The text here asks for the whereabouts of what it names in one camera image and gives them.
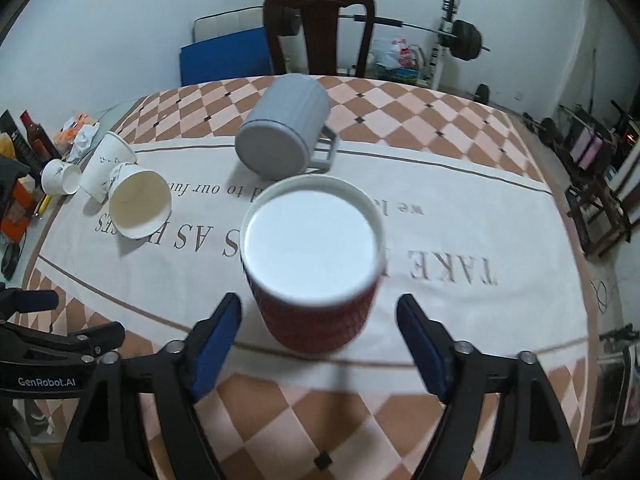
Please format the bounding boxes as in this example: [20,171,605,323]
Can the white weight rack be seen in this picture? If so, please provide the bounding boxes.
[429,0,463,88]

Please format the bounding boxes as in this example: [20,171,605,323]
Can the dark glass bottle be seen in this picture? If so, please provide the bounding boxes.
[19,109,62,162]

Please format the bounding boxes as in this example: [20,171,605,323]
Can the plastic bag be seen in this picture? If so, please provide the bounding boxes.
[369,36,427,85]

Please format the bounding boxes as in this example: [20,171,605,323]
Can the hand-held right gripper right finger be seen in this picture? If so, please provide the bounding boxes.
[395,294,583,480]

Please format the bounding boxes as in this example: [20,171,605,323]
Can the grey ribbed mug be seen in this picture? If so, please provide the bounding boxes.
[235,73,342,181]

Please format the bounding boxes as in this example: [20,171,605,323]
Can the blue folded mat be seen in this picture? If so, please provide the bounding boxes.
[179,27,275,87]

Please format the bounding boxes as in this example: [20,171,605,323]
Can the dark wooden chair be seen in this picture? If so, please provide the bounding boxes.
[263,0,377,79]

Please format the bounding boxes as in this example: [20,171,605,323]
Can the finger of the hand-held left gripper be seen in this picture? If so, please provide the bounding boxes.
[0,321,126,363]
[0,287,59,322]

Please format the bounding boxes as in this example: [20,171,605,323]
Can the orange snack packets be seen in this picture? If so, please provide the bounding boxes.
[56,114,98,148]

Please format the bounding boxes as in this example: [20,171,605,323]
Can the orange box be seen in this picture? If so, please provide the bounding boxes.
[0,180,38,243]

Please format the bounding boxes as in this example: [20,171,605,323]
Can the barbell with black plates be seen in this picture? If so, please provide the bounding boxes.
[280,7,492,62]

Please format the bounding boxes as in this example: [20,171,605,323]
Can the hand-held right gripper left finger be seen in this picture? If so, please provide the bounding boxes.
[59,292,243,480]

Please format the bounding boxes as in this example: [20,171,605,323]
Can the red ribbed paper cup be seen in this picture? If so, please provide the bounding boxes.
[239,174,387,357]

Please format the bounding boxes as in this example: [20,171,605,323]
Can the small white paper cup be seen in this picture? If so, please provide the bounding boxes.
[41,158,83,197]

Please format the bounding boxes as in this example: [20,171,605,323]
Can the white cushion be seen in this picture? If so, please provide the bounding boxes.
[193,6,266,45]

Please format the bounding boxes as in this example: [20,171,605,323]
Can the wooden folding chairs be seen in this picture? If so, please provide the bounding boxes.
[557,102,640,260]

